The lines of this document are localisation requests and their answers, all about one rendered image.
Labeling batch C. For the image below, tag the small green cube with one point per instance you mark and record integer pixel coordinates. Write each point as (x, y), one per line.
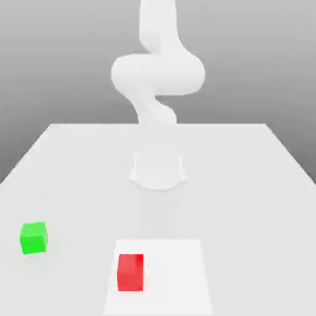
(33, 239)

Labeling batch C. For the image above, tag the small red cube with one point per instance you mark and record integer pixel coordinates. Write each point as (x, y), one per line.
(130, 274)

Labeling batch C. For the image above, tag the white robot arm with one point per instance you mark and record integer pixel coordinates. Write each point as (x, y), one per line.
(158, 74)

